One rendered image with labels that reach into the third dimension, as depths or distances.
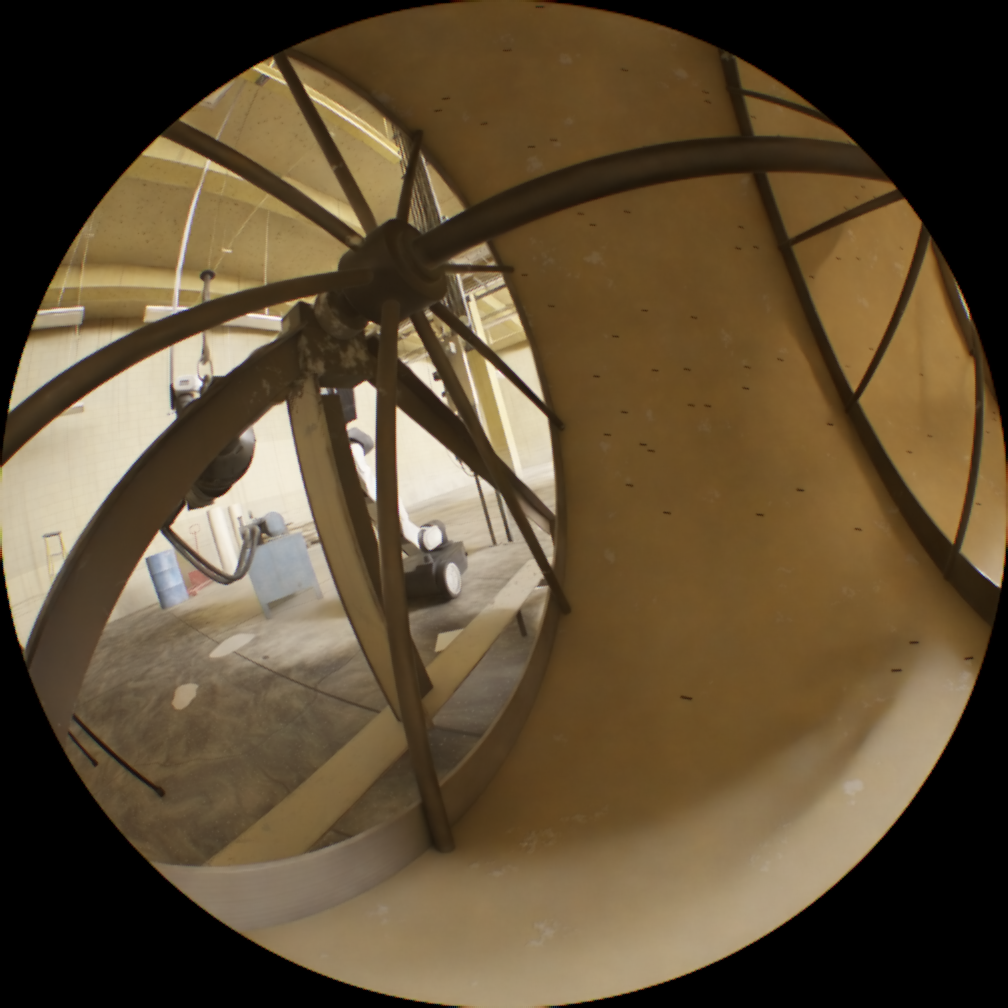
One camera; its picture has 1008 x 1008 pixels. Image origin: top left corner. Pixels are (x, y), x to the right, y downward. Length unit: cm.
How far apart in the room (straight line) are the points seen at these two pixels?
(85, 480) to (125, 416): 172
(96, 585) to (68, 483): 860
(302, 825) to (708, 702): 67
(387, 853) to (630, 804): 30
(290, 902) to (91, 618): 31
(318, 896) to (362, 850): 8
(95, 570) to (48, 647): 10
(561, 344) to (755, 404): 67
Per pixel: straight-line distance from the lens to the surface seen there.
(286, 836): 62
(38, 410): 27
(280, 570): 269
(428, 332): 52
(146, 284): 881
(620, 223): 127
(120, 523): 41
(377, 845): 43
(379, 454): 36
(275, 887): 38
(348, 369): 59
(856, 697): 67
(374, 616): 54
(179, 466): 43
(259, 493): 960
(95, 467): 900
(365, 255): 50
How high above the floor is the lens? 60
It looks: 7 degrees down
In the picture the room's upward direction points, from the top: 15 degrees counter-clockwise
